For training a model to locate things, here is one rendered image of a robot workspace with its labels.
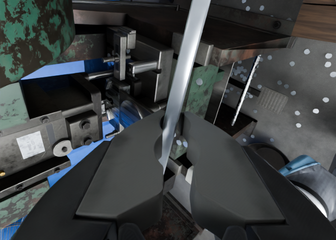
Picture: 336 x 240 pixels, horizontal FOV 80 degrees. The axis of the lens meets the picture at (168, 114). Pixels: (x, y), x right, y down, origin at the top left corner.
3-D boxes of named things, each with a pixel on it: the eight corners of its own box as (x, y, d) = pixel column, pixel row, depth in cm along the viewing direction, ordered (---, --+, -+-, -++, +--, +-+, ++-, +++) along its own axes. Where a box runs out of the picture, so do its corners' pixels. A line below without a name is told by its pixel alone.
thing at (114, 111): (130, 85, 71) (118, 88, 68) (128, 120, 79) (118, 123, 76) (115, 76, 76) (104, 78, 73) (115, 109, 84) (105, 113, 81)
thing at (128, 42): (136, 30, 64) (106, 32, 58) (133, 79, 73) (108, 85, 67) (125, 26, 67) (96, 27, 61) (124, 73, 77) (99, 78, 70)
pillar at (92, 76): (114, 70, 75) (76, 77, 66) (114, 76, 77) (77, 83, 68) (110, 68, 77) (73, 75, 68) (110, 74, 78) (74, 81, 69)
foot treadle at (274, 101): (292, 94, 92) (289, 97, 88) (282, 112, 97) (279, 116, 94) (193, 53, 124) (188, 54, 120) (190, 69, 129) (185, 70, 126)
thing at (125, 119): (199, 113, 63) (169, 127, 55) (191, 145, 71) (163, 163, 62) (148, 82, 77) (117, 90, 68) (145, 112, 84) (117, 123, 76)
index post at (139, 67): (157, 61, 62) (131, 66, 55) (156, 70, 63) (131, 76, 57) (151, 58, 63) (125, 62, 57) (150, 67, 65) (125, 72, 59)
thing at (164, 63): (174, 49, 63) (160, 51, 59) (158, 152, 88) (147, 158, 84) (119, 26, 79) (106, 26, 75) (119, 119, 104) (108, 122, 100)
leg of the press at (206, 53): (304, 23, 90) (151, 33, 32) (292, 49, 96) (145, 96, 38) (163, -8, 139) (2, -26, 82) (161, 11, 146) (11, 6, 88)
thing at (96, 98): (108, 88, 62) (91, 93, 58) (109, 138, 73) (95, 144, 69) (83, 70, 70) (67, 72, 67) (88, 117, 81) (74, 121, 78)
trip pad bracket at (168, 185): (193, 160, 92) (162, 183, 79) (189, 174, 97) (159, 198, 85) (184, 152, 95) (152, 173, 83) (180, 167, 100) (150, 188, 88)
